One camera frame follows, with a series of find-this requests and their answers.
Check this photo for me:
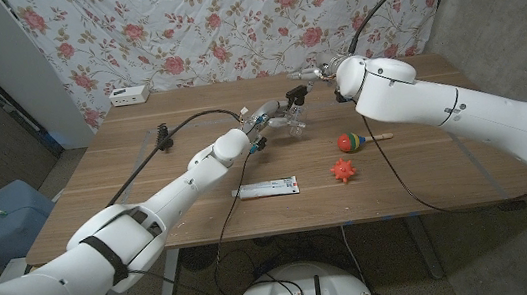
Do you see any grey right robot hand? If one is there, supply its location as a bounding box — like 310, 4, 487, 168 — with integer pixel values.
285, 48, 358, 111

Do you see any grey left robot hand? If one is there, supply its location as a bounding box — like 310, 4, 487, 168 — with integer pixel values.
239, 95, 313, 156

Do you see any clear plastic dispenser bottle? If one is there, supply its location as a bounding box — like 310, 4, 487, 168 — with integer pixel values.
283, 104, 311, 140

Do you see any black pump spray head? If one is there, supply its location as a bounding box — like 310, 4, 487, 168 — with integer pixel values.
284, 83, 313, 110

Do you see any colourful striped wooden maraca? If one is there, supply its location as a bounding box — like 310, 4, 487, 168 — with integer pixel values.
335, 127, 395, 155

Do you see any orange spiky stress ball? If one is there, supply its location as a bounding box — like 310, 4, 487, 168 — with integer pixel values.
328, 155, 359, 185

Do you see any white toothpaste tube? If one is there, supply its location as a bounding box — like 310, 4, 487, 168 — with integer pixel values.
230, 174, 301, 203

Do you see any floral backdrop cloth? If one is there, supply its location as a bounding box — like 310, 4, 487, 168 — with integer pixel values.
6, 0, 471, 141

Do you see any black ridged clip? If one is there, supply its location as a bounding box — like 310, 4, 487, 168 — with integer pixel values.
154, 122, 175, 152

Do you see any white power strip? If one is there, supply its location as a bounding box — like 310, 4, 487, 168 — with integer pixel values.
107, 83, 152, 109

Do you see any black round floor fan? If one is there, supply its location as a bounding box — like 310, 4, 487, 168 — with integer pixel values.
177, 243, 223, 273

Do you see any white table leg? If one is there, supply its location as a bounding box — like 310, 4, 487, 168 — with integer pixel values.
151, 247, 186, 295

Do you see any grey table leg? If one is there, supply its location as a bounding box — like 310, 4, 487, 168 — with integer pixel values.
402, 212, 446, 284

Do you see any blue plastic storage box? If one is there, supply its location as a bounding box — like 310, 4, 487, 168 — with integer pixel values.
0, 174, 64, 269

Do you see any thin black left hand cable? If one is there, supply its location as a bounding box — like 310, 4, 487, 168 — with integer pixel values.
197, 151, 271, 295

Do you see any thin black hand cable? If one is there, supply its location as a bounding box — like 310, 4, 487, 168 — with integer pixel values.
197, 151, 271, 295
361, 93, 527, 225

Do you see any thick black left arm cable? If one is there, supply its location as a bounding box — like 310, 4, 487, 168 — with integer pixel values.
95, 105, 255, 209

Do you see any thin black right hand cable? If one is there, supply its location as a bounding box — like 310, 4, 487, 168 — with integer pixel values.
361, 93, 527, 225

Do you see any grey floor cable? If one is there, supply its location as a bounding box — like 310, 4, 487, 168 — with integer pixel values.
340, 222, 379, 295

